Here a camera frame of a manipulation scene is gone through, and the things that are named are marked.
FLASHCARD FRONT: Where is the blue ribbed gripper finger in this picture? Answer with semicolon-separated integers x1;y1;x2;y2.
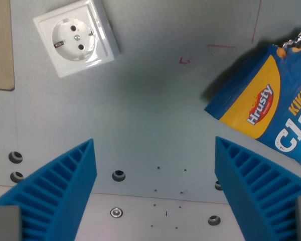
214;136;301;241
0;138;98;241

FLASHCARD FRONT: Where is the silver bolt in countersunk hole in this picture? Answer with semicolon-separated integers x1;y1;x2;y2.
110;207;123;219

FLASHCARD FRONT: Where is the blue yellow snack bag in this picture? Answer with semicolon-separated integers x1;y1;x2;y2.
204;29;301;172

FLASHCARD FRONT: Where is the light wooden board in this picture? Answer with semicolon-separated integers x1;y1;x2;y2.
0;0;16;91

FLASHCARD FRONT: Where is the white wall power socket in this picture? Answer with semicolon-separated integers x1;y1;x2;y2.
33;0;121;78

